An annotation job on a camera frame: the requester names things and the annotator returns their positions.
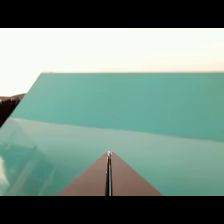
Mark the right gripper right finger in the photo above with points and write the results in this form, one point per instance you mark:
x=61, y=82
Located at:
x=128, y=181

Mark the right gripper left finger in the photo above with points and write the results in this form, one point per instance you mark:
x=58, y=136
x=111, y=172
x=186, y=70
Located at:
x=91, y=181

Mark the dark garment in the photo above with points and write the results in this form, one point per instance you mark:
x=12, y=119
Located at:
x=7, y=106

